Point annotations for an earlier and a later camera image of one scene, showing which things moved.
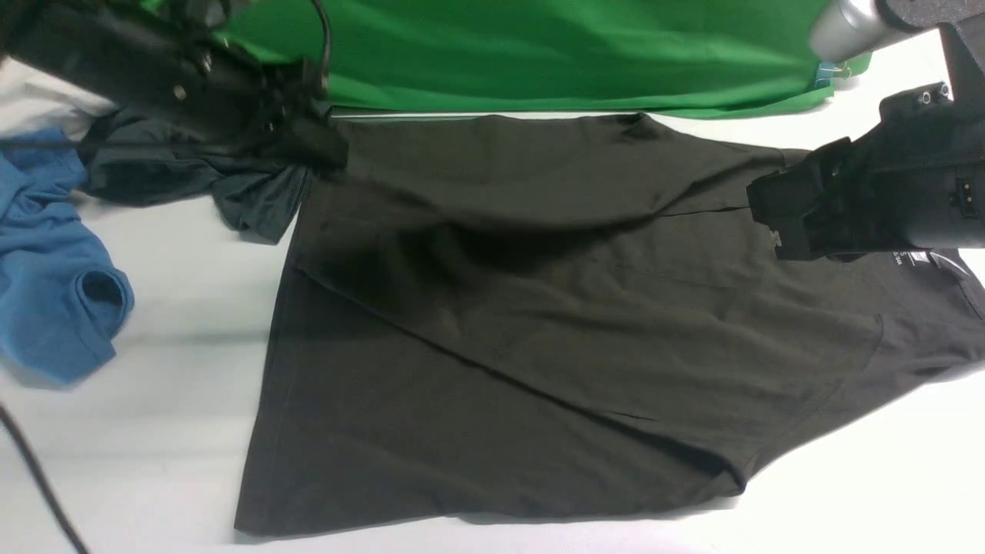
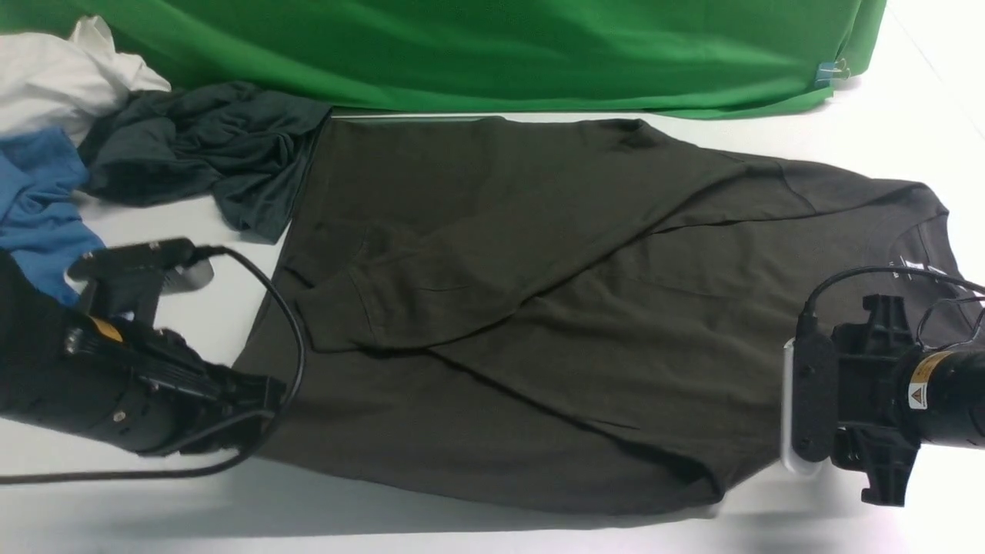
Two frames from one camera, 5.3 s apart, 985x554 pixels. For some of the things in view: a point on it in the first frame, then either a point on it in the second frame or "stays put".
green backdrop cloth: x=717 y=57 stays put
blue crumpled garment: x=61 y=312 stays put
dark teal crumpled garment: x=132 y=161 stays put
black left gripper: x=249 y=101 → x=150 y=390
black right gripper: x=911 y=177 → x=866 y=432
